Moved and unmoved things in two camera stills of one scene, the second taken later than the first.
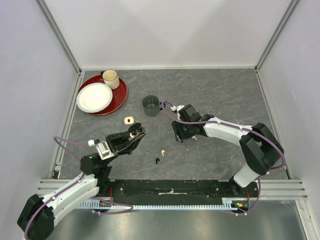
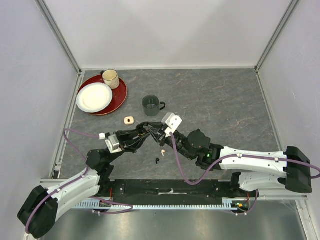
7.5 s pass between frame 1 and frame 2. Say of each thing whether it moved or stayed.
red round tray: stayed
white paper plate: stayed
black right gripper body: moved
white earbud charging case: stayed
